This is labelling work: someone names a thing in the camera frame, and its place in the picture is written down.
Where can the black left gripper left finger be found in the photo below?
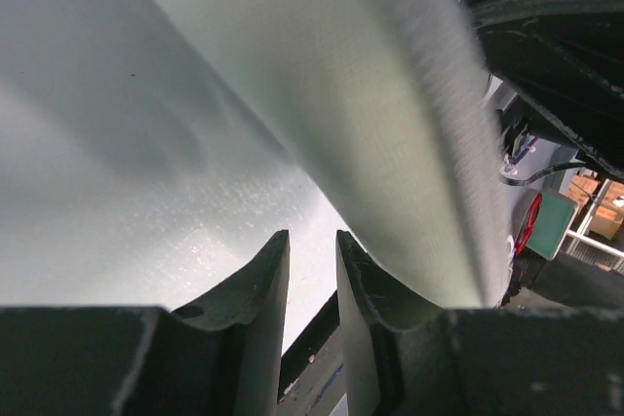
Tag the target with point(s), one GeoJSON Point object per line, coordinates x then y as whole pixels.
{"type": "Point", "coordinates": [217, 355]}

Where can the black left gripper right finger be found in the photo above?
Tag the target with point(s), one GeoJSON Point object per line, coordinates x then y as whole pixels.
{"type": "Point", "coordinates": [403, 355]}

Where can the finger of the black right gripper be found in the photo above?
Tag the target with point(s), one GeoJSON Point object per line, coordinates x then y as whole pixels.
{"type": "Point", "coordinates": [564, 59]}

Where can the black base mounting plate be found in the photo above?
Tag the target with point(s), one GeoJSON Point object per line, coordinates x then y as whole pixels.
{"type": "Point", "coordinates": [307, 344]}

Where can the pale green glasses case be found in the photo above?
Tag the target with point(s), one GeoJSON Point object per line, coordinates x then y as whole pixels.
{"type": "Point", "coordinates": [382, 103]}

